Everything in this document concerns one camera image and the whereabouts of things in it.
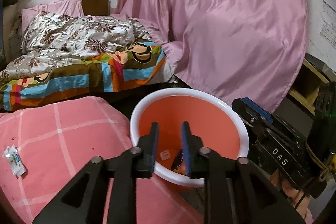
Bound trash pieces in basin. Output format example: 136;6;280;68
159;149;187;176

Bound person right hand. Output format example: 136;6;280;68
269;169;314;223

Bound orange plastic basin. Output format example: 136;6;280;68
130;88;249;188

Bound wooden desk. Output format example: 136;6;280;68
286;53;335;117

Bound pink checked bed sheet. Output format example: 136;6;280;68
0;95;204;224

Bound pink curtain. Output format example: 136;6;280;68
116;0;307;111

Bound colourful cartoon blanket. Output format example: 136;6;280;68
1;42;172;111

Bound white small packet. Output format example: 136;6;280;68
4;145;26;177

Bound floral satin quilt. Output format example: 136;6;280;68
1;12;151;84

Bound wooden headboard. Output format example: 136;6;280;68
81;0;110;16

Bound pink pillow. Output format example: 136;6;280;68
21;0;84;31

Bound wall calendar poster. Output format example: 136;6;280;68
319;1;336;48

